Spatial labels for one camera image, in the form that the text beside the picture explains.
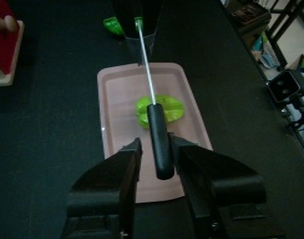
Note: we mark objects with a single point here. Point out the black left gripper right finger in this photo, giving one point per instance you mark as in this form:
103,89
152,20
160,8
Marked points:
224,193

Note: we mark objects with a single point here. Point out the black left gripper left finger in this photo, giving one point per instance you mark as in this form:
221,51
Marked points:
104,193

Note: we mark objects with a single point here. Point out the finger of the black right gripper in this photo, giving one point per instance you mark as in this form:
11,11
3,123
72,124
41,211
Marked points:
153,18
127,18

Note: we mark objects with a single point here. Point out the bright green toy vegetable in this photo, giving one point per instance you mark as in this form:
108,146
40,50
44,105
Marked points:
112,25

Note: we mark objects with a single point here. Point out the brown cardboard box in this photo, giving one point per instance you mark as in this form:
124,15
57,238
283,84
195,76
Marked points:
249,12

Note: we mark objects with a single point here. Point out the pink plastic tray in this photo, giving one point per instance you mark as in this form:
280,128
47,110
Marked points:
121,93

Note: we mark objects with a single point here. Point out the blue and white papers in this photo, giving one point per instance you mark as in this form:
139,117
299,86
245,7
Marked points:
264,53

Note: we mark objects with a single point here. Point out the yellow-green toy lettuce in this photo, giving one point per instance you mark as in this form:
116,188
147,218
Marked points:
173,109

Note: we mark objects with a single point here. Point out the red wooden drawer box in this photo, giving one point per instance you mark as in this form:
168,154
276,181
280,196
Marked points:
4,43

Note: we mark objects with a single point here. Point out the black metal stand frame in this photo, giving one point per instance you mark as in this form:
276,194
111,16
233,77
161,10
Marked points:
283,29

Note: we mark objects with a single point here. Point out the black table-level camera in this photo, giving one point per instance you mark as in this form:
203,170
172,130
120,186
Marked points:
287,85

